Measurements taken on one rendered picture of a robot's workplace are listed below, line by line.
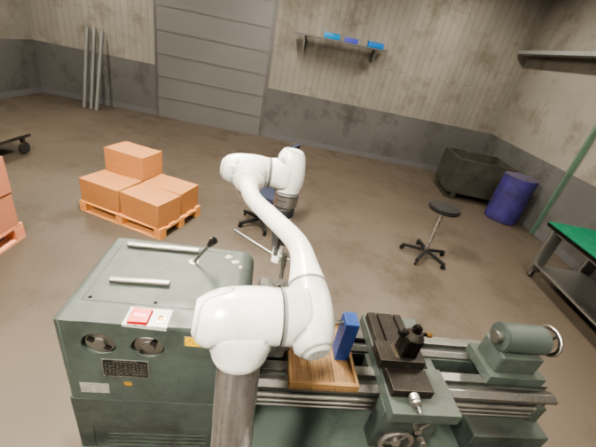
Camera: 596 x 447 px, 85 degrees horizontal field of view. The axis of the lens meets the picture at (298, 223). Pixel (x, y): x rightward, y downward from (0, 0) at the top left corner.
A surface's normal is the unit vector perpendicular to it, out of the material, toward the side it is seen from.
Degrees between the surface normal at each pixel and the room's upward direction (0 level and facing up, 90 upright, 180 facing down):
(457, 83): 90
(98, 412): 90
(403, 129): 90
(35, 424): 0
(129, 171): 90
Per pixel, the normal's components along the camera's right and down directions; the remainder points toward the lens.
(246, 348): 0.19, 0.32
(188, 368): 0.06, 0.50
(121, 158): -0.28, 0.42
